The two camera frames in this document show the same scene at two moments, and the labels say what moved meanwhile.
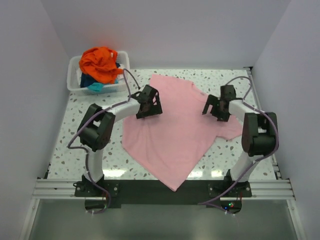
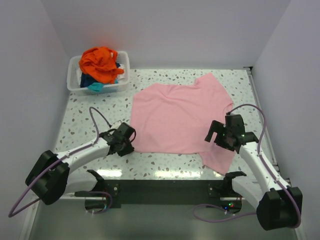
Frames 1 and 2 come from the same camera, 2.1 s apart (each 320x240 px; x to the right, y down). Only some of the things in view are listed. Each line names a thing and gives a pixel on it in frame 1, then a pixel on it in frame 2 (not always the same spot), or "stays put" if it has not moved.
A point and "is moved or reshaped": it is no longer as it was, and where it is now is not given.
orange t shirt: (100, 63) stays put
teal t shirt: (96, 86) stays put
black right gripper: (212, 100) -> (217, 127)
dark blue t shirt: (87, 80) stays put
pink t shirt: (170, 145) is moved or reshaped
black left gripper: (156, 109) -> (129, 148)
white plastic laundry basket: (74, 74) stays put
